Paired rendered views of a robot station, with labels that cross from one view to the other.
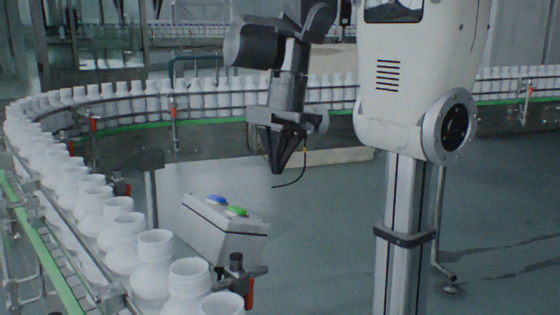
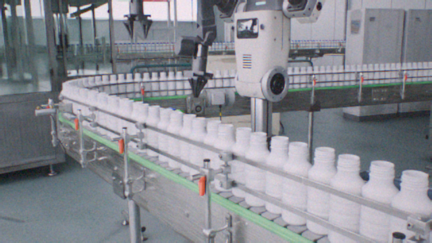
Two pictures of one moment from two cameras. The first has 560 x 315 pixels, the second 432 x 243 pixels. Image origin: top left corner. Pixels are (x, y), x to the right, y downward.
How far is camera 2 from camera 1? 0.82 m
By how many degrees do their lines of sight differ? 5
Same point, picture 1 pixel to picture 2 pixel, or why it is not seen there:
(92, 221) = (127, 111)
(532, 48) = (393, 57)
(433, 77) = (264, 61)
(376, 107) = (243, 76)
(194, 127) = (154, 101)
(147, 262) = (151, 114)
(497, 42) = (366, 52)
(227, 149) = not seen: hidden behind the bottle
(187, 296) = (166, 117)
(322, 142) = (231, 111)
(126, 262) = (143, 118)
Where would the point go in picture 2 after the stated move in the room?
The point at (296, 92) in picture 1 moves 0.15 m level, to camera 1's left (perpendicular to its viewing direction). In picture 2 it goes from (202, 64) to (163, 65)
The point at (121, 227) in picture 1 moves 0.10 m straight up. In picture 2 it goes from (141, 106) to (140, 76)
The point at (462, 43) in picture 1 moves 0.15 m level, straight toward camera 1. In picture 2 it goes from (276, 46) to (268, 47)
